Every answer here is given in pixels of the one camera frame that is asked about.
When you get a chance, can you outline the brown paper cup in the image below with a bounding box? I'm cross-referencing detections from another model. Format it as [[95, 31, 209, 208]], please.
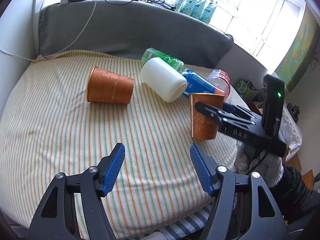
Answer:
[[189, 93, 225, 140], [86, 67, 135, 105]]

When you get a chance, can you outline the white plastic cup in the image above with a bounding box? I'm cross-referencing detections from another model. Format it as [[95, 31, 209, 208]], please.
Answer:
[[140, 57, 187, 102]]

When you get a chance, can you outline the brown paper cup lying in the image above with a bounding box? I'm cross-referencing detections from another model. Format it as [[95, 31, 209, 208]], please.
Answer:
[[86, 67, 135, 105]]

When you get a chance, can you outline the green white box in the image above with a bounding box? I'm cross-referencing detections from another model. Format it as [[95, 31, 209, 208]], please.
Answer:
[[235, 79, 260, 104]]

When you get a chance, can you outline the red label plastic bottle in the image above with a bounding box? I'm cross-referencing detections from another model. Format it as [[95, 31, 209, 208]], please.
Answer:
[[207, 69, 231, 99]]

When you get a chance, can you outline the white lace cloth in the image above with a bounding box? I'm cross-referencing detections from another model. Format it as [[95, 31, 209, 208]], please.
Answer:
[[279, 103, 303, 161]]

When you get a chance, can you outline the blue snack package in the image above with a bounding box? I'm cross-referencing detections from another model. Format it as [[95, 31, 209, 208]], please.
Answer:
[[182, 69, 225, 95]]

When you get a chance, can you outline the striped seat cushion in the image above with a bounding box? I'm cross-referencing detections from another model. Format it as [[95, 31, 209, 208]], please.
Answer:
[[0, 49, 251, 240]]

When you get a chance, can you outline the green plastic bottle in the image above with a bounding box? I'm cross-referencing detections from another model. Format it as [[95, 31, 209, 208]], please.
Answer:
[[142, 48, 185, 74]]

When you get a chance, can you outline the grey backrest cushion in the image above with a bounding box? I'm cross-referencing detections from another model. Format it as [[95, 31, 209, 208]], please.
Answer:
[[38, 1, 234, 68]]

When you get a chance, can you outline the black camera box green led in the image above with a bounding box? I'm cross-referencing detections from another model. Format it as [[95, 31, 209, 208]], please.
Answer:
[[262, 74, 285, 137]]

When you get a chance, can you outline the white cable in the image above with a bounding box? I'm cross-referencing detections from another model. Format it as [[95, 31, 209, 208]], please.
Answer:
[[0, 0, 98, 62]]

